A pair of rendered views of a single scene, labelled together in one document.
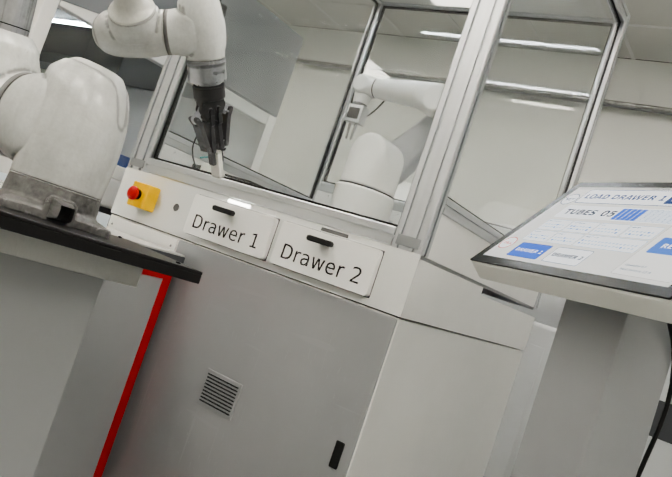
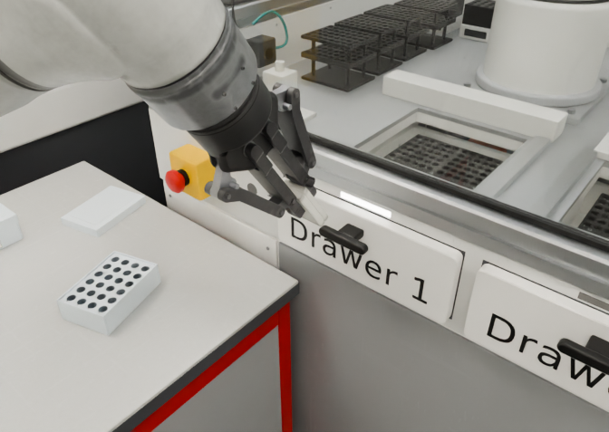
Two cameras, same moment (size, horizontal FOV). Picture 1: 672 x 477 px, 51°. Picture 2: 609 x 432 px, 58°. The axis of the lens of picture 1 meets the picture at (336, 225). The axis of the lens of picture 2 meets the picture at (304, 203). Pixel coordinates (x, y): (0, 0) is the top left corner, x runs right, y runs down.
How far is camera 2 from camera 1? 136 cm
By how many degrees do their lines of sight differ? 37
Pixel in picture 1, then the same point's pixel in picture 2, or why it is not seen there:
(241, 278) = (410, 331)
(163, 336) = (307, 367)
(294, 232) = (511, 299)
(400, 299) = not seen: outside the picture
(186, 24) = (37, 14)
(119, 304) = (232, 402)
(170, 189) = not seen: hidden behind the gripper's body
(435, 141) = not seen: outside the picture
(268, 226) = (445, 272)
